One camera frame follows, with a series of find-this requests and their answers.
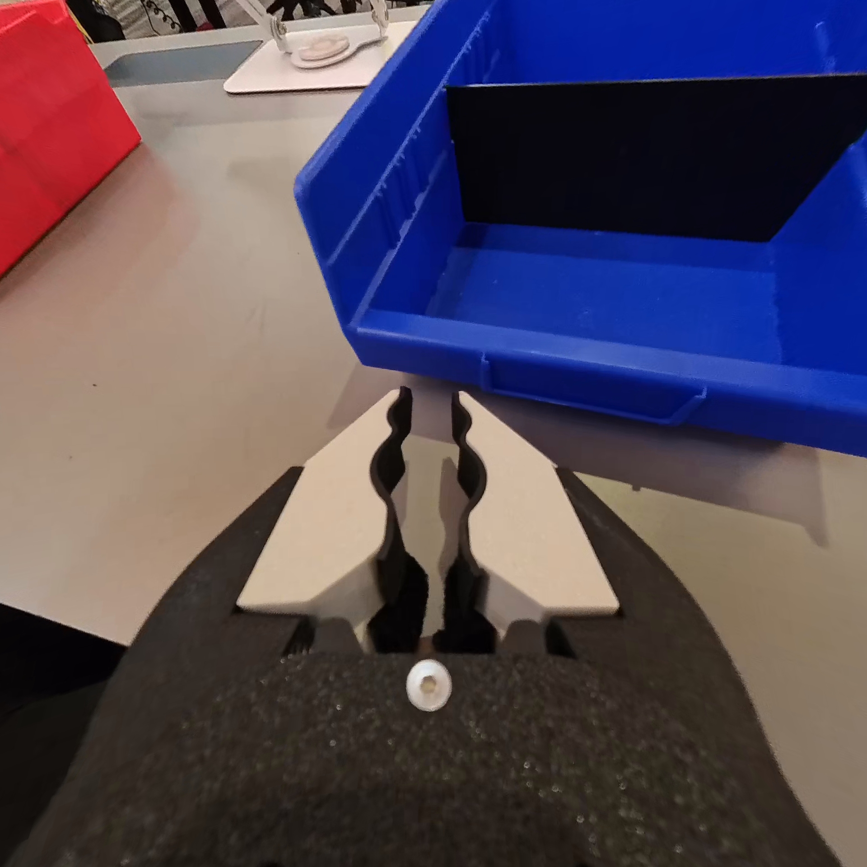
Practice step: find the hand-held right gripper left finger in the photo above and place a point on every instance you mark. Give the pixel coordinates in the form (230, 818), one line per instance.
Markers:
(325, 542)

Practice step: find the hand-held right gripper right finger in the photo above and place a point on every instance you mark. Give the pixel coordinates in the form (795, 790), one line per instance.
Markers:
(542, 542)

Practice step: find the blue plastic bin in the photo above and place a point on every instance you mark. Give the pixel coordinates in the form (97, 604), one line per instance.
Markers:
(609, 291)

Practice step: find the red plastic bin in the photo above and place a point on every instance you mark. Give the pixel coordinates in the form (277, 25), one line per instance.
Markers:
(54, 122)

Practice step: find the grey desk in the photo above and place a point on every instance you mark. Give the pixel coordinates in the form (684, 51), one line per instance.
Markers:
(169, 338)

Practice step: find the dark grey desk pad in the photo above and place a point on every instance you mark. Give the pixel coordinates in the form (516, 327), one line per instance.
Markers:
(183, 62)

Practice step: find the black divider card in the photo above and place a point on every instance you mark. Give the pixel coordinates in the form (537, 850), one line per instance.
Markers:
(609, 156)

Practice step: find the white tablet stand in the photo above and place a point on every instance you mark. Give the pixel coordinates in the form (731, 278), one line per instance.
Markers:
(305, 74)

